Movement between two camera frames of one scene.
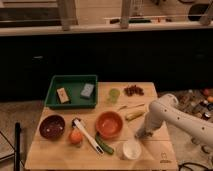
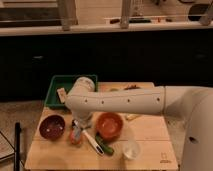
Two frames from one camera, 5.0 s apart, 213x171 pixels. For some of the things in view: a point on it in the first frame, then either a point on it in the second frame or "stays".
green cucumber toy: [102, 144] stays
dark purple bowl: [52, 126] stays
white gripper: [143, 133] → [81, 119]
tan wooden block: [62, 95] stays
